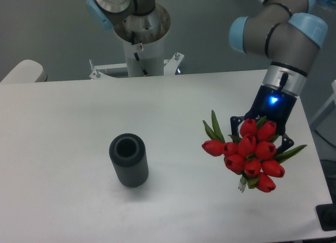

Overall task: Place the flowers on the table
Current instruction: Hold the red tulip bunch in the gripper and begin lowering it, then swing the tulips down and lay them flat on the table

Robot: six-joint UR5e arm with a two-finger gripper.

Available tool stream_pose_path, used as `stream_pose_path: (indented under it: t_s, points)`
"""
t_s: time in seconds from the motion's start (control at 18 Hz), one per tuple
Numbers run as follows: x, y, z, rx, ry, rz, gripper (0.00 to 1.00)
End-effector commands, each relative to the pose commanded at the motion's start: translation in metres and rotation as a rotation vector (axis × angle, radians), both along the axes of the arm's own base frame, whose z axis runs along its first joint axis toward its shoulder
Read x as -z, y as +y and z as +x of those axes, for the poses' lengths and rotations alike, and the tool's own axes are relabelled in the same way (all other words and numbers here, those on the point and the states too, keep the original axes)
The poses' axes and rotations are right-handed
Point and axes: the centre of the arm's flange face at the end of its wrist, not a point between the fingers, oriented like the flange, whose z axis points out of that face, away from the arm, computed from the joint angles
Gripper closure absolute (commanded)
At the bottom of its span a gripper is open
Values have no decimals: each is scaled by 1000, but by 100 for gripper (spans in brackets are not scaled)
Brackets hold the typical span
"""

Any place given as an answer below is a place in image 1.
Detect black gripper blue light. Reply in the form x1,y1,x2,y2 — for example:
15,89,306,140
230,86,297,155

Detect red tulip bouquet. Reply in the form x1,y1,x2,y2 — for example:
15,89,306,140
202,112,306,193

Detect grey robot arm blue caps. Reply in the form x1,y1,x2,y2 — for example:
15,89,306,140
86,0,328,154

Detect black box at table edge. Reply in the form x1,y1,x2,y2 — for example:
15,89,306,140
316,204,335,231

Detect dark grey ribbed vase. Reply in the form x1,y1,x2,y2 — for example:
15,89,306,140
109,133,149,187

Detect beige chair seat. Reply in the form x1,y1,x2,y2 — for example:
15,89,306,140
1,59,48,84

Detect white furniture frame right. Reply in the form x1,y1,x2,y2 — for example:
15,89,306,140
309,80,335,129

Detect white metal base frame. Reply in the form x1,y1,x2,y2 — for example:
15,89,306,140
89,52,185,80

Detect black cable on pedestal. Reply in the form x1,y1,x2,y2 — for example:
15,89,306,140
133,52,149,77

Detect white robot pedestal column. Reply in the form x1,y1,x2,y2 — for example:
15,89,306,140
114,4,171,77

